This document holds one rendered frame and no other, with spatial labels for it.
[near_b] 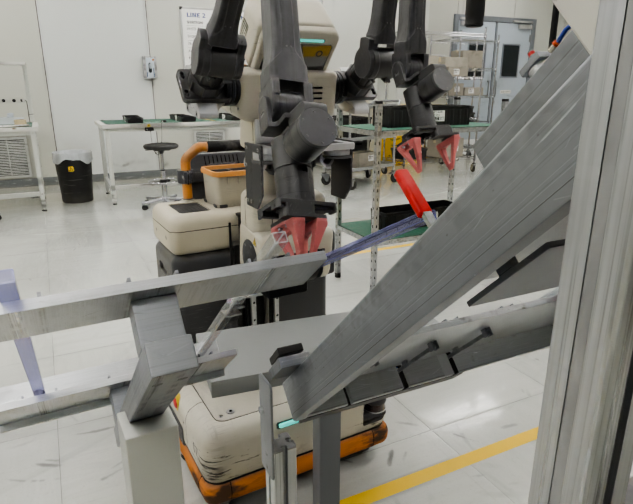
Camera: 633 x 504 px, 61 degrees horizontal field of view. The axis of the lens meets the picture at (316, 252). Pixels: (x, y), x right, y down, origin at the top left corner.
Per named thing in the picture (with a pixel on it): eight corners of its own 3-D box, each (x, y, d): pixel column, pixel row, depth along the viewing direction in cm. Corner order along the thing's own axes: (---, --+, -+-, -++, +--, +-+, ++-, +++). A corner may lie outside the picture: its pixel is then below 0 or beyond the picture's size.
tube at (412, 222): (227, 303, 97) (226, 297, 97) (234, 303, 97) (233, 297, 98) (427, 219, 56) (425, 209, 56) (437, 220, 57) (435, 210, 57)
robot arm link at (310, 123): (308, 108, 86) (257, 102, 82) (341, 70, 76) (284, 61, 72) (316, 179, 84) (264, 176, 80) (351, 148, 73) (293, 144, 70)
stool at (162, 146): (137, 204, 552) (131, 142, 533) (187, 200, 573) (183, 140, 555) (145, 214, 509) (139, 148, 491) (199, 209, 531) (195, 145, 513)
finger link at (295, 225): (341, 268, 76) (333, 205, 78) (297, 268, 72) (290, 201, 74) (315, 278, 82) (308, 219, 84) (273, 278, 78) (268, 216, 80)
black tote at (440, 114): (388, 127, 299) (389, 107, 295) (372, 125, 313) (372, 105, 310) (469, 124, 323) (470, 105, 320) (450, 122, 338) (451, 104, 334)
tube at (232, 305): (184, 372, 91) (182, 366, 91) (192, 370, 91) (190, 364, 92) (274, 243, 48) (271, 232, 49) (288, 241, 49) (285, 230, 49)
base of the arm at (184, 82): (222, 73, 134) (174, 73, 129) (231, 51, 127) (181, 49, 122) (231, 102, 132) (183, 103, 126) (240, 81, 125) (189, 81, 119)
